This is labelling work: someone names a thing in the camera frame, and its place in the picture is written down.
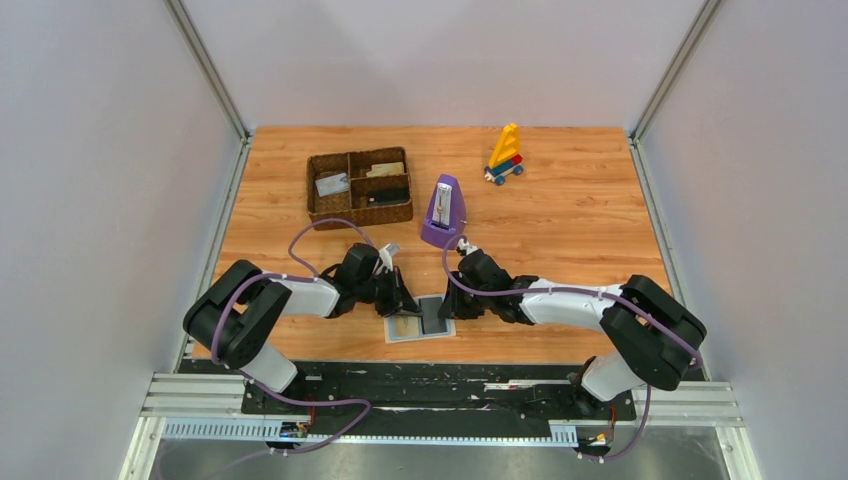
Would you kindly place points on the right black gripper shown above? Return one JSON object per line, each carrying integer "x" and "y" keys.
{"x": 460, "y": 300}

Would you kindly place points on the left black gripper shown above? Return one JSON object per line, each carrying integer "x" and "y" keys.
{"x": 395, "y": 296}

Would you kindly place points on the white card holder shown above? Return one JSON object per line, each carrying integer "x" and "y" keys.
{"x": 451, "y": 323}

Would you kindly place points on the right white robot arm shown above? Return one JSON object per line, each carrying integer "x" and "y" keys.
{"x": 656, "y": 339}

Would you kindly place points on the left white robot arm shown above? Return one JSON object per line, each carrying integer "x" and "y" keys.
{"x": 235, "y": 317}

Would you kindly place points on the grey card in basket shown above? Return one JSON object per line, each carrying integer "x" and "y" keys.
{"x": 332, "y": 184}

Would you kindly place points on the beige card in basket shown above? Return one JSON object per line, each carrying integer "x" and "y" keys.
{"x": 398, "y": 168}

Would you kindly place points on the purple metronome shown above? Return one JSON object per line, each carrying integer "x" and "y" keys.
{"x": 446, "y": 216}

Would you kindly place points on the brown wicker divided basket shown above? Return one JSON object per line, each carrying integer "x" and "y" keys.
{"x": 351, "y": 205}

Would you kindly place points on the colourful toy block car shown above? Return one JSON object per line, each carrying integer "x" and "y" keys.
{"x": 505, "y": 159}

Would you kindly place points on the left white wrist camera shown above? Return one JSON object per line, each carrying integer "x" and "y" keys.
{"x": 385, "y": 258}

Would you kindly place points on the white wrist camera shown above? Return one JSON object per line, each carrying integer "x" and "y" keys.
{"x": 385, "y": 258}
{"x": 465, "y": 248}

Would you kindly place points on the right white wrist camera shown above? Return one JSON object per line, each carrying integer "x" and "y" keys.
{"x": 465, "y": 248}

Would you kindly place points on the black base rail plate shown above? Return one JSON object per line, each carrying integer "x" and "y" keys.
{"x": 454, "y": 399}

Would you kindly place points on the white slotted cable duct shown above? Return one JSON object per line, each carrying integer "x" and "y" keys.
{"x": 559, "y": 435}

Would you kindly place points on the right aluminium frame post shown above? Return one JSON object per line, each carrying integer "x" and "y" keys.
{"x": 701, "y": 22}

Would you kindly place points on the aluminium frame post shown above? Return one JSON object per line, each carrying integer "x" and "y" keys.
{"x": 191, "y": 35}
{"x": 701, "y": 22}

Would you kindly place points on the left aluminium frame post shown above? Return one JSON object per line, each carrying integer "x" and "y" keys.
{"x": 191, "y": 35}

